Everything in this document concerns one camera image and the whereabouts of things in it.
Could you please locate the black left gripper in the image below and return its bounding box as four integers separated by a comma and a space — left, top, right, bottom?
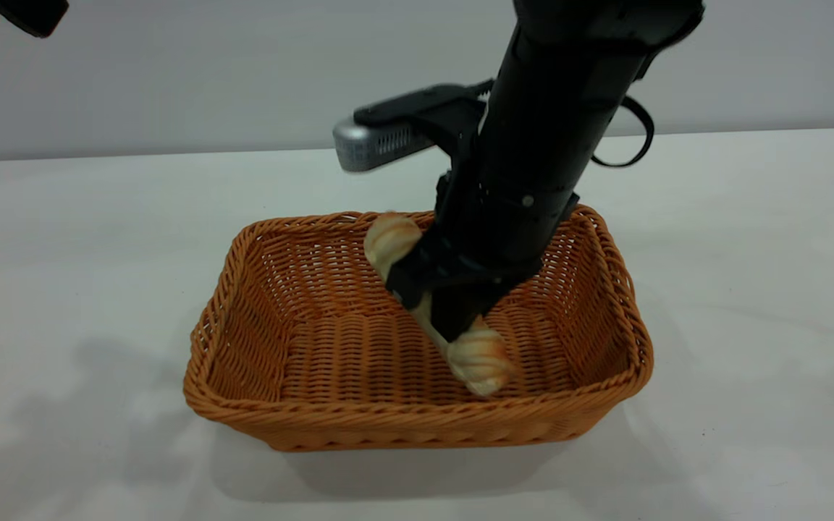
0, 0, 70, 48

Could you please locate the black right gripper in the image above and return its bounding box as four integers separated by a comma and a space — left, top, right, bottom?
386, 172, 581, 342

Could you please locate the striped twisted bread loaf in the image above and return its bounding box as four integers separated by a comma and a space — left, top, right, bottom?
364, 212, 516, 397

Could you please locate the orange woven wicker basket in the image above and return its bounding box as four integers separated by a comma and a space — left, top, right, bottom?
183, 204, 654, 453

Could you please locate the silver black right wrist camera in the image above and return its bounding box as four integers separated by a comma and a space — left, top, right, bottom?
333, 82, 494, 173

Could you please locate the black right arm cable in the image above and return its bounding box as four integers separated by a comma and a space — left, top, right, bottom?
591, 96, 655, 169

